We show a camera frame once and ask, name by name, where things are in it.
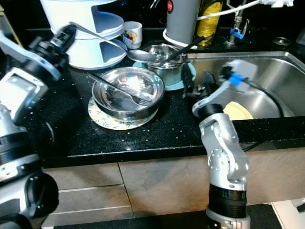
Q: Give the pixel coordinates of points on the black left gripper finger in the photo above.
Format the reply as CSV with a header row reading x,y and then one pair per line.
x,y
67,36

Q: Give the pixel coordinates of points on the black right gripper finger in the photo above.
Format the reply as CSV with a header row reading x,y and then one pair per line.
x,y
208,82
189,87

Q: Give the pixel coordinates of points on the long steel spoon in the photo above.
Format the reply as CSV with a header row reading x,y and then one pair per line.
x,y
100,36

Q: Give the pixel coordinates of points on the yellow plate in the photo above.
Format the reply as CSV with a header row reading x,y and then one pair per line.
x,y
238,112

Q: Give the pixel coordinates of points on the daisy print plate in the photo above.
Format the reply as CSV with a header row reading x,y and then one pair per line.
x,y
100,121

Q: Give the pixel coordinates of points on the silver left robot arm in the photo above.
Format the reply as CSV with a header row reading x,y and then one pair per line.
x,y
24,90

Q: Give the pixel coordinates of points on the teal plate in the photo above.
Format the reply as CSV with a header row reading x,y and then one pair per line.
x,y
188,81

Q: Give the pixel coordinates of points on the white tiered storage rack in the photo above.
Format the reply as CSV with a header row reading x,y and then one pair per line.
x,y
71,19

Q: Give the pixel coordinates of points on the small steel pot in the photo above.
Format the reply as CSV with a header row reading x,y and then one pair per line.
x,y
176,74

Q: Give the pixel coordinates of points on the black long utensil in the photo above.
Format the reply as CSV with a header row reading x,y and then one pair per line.
x,y
190,45

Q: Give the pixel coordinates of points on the yellow oil bottle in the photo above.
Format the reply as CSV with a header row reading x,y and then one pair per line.
x,y
209,26

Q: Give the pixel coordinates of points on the grey cylindrical appliance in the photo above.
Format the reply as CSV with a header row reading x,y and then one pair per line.
x,y
182,24

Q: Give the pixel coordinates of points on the steel sink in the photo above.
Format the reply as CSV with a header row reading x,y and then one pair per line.
x,y
276,81

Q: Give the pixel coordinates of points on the round steel sink cap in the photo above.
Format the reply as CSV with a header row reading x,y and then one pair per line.
x,y
281,41

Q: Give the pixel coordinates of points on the grey cabinet door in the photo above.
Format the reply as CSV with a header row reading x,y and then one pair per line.
x,y
162,186

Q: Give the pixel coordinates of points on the grey drawer front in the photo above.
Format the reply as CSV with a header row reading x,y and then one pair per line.
x,y
95,200
90,219
90,175

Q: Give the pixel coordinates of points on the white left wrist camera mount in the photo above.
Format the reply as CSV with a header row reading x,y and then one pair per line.
x,y
24,55

